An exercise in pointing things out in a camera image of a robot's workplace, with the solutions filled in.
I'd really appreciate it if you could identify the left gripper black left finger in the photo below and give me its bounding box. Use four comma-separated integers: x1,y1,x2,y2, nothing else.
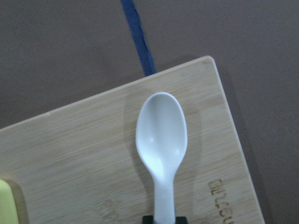
142,216,154,224

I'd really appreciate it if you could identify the bamboo cutting board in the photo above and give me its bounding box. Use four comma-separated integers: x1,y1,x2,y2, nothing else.
0,56,264,224

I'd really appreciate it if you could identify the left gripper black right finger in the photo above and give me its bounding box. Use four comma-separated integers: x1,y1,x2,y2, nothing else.
175,217,187,224

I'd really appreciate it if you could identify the yellow plastic knife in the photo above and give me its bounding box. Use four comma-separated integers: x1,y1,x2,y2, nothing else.
0,180,19,224

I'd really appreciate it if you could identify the white plastic spoon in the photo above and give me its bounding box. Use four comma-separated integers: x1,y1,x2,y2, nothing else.
135,92,188,224

